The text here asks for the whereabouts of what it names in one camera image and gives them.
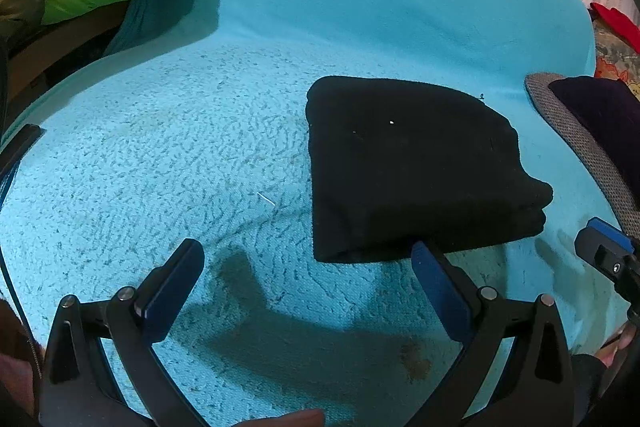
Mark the person's dark clothing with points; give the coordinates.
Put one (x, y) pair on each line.
(587, 382)

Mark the black pants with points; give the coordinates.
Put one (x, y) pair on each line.
(410, 167)

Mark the person's left hand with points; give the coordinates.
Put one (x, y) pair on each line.
(290, 419)

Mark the turquoise fleece blanket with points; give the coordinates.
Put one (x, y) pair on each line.
(200, 132)

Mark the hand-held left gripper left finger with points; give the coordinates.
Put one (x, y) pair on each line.
(170, 292)

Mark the red cloth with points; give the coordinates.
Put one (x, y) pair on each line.
(617, 24)

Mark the dark purple cushion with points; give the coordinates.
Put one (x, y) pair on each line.
(605, 122)

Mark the floral printed blanket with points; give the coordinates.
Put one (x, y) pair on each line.
(612, 57)

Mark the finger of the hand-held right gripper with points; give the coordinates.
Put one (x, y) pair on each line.
(602, 247)

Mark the person's right hand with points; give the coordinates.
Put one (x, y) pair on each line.
(620, 347)

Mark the brown wooden furniture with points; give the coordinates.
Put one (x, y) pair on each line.
(55, 52)

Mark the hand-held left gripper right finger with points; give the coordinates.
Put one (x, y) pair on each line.
(440, 292)

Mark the grey woven cushion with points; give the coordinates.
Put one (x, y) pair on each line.
(590, 162)

